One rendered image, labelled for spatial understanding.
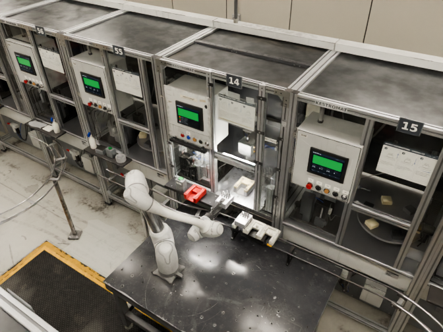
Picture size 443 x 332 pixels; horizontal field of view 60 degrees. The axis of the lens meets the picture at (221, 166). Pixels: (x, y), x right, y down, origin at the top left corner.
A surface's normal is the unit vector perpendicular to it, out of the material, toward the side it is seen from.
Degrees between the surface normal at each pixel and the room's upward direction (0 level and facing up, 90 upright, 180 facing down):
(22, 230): 0
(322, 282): 0
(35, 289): 0
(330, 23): 90
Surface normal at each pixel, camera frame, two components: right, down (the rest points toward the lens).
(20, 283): -0.02, -0.79
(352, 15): -0.54, 0.53
